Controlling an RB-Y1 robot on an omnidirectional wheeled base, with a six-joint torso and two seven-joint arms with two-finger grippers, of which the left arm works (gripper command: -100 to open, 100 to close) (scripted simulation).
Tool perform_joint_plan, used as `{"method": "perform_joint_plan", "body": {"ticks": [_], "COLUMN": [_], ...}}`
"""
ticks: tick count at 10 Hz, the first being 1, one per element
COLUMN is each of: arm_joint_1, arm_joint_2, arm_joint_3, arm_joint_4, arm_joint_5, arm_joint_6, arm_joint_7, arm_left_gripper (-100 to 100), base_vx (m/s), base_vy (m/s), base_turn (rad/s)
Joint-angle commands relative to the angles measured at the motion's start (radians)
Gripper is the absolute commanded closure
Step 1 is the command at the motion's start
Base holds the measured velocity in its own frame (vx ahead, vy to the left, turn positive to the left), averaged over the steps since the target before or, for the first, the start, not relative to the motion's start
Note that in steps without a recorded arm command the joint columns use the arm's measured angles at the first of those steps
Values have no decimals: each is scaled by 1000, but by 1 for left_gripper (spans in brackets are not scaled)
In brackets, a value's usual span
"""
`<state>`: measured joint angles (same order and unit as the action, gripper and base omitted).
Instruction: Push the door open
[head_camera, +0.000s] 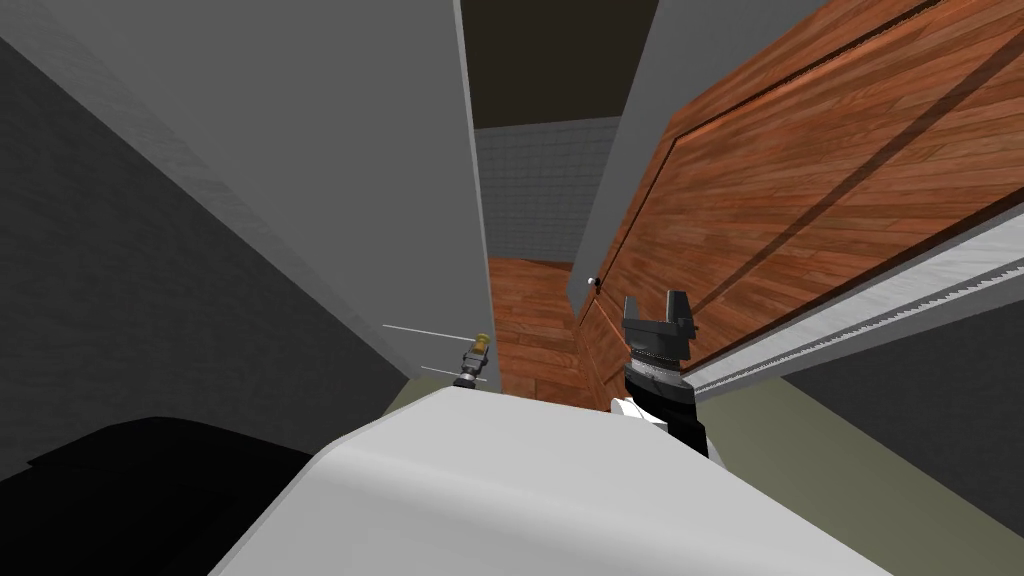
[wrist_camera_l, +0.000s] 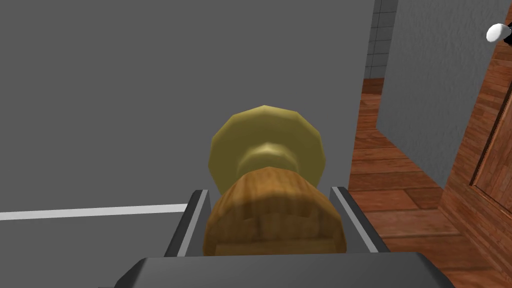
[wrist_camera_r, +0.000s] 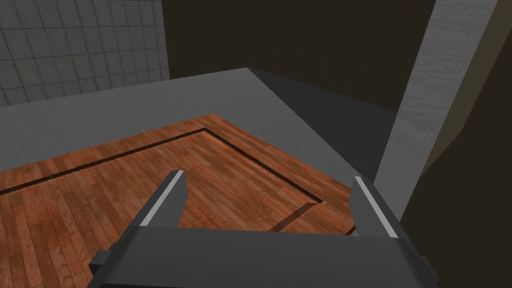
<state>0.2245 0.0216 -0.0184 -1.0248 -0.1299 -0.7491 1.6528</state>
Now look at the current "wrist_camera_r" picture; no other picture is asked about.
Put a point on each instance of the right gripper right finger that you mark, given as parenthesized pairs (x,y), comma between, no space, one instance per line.
(368,216)

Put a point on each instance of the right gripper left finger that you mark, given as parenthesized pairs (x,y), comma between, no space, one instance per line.
(166,204)

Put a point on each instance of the brown wooden cupboard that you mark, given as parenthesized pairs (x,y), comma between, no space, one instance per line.
(260,150)

